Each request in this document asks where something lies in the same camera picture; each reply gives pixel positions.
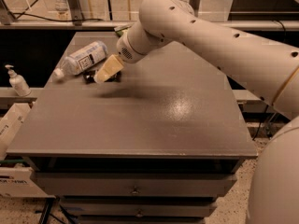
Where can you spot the clear bottle blue label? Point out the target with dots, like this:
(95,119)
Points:
(81,60)

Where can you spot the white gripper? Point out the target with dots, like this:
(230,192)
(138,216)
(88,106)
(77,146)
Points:
(125,51)

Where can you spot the white cardboard box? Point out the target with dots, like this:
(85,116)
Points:
(10,124)

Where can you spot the green chip bag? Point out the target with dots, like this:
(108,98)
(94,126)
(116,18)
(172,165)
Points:
(121,30)

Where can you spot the black rxbar chocolate wrapper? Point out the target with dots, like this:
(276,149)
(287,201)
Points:
(89,77)

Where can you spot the white box lower left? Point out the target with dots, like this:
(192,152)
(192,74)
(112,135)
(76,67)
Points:
(18,183)

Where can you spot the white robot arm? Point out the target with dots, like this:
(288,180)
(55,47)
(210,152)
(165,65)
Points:
(266,68)

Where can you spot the grey drawer cabinet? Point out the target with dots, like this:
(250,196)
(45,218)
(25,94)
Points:
(159,146)

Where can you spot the white pump dispenser bottle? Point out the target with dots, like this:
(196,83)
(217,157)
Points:
(17,82)

